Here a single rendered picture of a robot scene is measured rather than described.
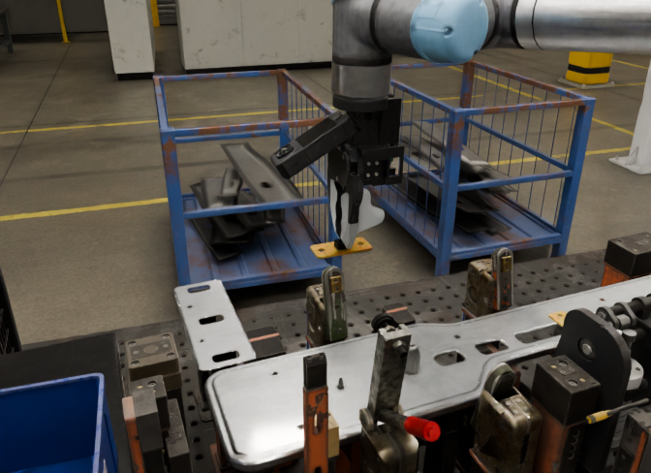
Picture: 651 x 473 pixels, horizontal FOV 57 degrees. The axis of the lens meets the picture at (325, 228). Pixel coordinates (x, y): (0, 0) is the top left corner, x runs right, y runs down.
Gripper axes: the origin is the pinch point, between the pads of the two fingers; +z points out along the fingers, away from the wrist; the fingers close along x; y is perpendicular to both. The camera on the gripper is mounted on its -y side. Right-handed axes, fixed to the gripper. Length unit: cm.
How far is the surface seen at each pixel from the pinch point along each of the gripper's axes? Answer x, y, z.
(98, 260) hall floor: 258, -43, 129
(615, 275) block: 18, 76, 31
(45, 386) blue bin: -4.9, -40.4, 11.3
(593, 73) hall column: 525, 556, 105
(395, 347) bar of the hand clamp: -18.4, -0.2, 6.1
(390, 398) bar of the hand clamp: -16.2, 0.9, 16.2
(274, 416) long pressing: -3.2, -11.4, 26.7
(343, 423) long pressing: -8.2, -2.2, 26.5
